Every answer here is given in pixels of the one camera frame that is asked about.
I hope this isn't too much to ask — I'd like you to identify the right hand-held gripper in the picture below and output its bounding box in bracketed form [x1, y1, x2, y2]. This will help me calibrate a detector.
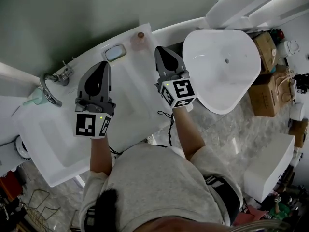
[154, 45, 197, 110]

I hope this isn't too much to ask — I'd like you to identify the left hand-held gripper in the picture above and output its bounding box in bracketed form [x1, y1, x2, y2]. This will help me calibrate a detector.
[73, 61, 117, 139]

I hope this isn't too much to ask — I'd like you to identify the small pink bottle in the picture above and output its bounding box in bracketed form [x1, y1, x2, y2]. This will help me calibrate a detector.
[130, 32, 147, 52]

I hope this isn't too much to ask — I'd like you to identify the person's left forearm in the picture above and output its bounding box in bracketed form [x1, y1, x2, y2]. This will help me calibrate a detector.
[89, 136, 113, 175]

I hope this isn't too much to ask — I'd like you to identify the person's right forearm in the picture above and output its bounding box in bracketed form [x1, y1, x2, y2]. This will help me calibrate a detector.
[172, 106, 206, 161]

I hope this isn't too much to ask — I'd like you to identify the white vanity sink cabinet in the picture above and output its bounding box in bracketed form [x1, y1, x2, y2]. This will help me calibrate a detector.
[15, 23, 174, 188]

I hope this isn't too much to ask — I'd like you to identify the grey soap dish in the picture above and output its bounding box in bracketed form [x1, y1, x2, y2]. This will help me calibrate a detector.
[103, 43, 127, 62]

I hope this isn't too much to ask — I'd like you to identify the chrome faucet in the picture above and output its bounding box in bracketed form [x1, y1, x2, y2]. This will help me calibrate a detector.
[39, 60, 74, 108]

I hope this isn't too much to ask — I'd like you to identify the white bathtub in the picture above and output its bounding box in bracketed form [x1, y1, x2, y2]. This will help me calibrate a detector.
[182, 29, 262, 115]

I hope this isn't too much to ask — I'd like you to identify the green translucent cup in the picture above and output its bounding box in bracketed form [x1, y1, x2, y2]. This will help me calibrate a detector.
[22, 88, 49, 107]

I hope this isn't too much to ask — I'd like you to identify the white framed mirror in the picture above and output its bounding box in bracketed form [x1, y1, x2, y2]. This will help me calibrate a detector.
[0, 0, 232, 99]

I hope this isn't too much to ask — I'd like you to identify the white round robot vacuum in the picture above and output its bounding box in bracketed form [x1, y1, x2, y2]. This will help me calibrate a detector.
[14, 135, 31, 159]

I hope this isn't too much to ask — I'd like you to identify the small cardboard box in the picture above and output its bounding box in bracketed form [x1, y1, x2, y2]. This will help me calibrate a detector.
[252, 31, 278, 74]

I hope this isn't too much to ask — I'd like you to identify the large cardboard box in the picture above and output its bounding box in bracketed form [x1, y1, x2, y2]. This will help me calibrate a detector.
[248, 72, 294, 117]

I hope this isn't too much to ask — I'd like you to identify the white low cabinet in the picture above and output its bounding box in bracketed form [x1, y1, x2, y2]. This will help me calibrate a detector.
[0, 139, 25, 174]

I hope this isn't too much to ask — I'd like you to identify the person's grey shirt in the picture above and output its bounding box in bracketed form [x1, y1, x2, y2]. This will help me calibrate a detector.
[78, 143, 243, 232]

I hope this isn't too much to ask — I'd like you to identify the white round-lid appliance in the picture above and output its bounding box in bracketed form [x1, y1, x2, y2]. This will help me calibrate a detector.
[277, 40, 301, 58]

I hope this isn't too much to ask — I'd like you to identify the red box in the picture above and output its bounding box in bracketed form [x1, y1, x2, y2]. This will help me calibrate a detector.
[0, 170, 24, 200]

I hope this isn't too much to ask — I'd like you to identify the black device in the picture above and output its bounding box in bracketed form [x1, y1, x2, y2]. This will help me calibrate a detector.
[294, 73, 309, 94]

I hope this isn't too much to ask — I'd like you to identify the white rectangular cabinet box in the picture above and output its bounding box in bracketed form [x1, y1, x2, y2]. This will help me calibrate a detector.
[243, 133, 295, 203]

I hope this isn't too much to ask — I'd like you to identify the pink cloth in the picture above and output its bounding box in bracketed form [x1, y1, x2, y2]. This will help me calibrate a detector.
[239, 205, 270, 227]

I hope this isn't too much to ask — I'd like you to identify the black cable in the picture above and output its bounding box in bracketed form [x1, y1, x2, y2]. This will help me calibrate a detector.
[108, 145, 121, 157]

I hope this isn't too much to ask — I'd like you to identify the black wrist cord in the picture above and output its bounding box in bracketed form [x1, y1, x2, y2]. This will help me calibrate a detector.
[158, 110, 174, 146]

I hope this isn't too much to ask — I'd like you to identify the black shoulder strap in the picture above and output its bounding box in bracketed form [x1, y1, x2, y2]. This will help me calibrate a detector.
[205, 175, 242, 224]
[83, 206, 97, 232]

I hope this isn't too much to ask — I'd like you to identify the wire basket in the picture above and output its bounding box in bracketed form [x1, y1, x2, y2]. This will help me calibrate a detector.
[23, 189, 61, 232]

